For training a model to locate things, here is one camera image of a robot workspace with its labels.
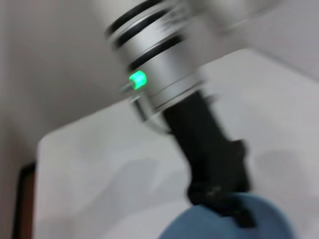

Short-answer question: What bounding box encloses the dark brown framed panel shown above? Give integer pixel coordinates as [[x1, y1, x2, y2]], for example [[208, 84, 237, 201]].
[[19, 161, 37, 239]]

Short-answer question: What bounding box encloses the silver connector with black cable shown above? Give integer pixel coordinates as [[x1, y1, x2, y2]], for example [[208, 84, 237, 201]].
[[119, 83, 172, 135]]

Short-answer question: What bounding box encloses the blue ceramic bowl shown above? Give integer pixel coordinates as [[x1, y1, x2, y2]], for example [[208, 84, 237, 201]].
[[158, 193, 297, 239]]

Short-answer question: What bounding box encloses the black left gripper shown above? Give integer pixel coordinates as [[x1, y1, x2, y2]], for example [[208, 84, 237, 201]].
[[163, 91, 257, 229]]

